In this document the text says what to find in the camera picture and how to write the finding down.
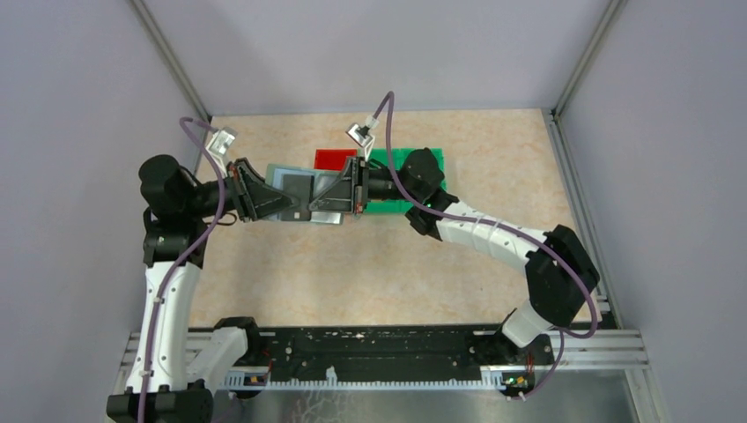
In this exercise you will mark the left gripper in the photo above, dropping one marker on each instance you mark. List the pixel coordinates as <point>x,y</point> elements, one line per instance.
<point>264,200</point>

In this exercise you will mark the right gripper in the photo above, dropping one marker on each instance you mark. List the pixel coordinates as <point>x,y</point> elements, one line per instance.
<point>341,197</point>

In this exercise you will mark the silver credit card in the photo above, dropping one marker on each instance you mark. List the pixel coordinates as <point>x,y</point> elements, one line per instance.
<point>321,217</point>

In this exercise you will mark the sage green card holder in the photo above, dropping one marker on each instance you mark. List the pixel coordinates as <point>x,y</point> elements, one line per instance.
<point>275,175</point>

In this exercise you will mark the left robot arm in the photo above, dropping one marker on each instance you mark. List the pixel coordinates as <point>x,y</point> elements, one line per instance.
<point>163,385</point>

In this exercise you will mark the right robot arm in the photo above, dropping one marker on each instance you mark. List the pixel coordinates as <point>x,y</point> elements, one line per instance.
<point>559,271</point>

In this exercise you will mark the red plastic bin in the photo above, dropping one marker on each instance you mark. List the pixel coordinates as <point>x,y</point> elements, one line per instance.
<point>332,159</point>

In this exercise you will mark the middle green plastic bin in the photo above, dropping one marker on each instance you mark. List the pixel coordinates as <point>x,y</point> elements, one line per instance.
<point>383,196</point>

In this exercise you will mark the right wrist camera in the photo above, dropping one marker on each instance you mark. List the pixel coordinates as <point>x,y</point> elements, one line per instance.
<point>362,135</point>

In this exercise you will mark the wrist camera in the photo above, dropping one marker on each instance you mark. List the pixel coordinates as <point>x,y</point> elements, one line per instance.
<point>219,145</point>
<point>362,135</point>

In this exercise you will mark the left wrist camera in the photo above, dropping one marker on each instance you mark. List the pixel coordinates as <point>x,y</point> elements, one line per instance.
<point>219,145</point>

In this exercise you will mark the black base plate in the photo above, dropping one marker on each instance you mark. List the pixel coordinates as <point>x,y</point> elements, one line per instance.
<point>388,353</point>

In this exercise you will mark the aluminium frame rail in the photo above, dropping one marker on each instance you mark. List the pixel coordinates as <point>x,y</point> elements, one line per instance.
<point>606,350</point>

